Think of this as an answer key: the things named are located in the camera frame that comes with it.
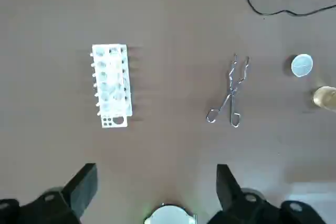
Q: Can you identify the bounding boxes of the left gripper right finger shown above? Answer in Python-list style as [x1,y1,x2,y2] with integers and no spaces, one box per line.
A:
[207,164,328,224]

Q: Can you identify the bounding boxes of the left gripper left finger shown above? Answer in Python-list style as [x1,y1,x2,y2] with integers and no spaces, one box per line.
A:
[0,163,98,224]

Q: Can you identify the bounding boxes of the metal crucible tongs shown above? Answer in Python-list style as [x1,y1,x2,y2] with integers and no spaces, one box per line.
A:
[206,54,250,128]

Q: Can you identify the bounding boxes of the white test tube rack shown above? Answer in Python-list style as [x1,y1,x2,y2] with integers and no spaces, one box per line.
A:
[89,43,134,130]

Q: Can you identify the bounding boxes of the beaker with yellow liquid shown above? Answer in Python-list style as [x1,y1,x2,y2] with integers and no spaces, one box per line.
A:
[312,86,336,111]

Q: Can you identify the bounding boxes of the small white porcelain dish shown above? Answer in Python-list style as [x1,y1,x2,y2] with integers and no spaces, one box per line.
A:
[290,54,314,78]

